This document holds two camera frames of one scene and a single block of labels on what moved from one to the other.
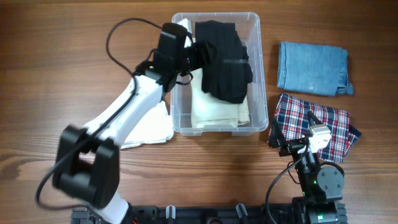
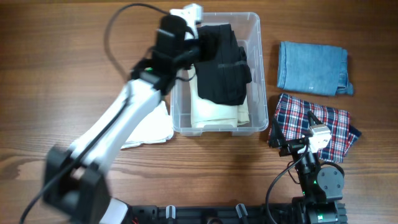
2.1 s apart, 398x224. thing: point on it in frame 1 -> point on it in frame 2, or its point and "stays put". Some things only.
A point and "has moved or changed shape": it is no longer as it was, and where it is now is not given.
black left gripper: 204,52 -> 206,35
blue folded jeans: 313,68 stays put
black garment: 227,79 has moved or changed shape
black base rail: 321,213 stays put
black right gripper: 278,139 stays put
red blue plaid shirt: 291,117 stays put
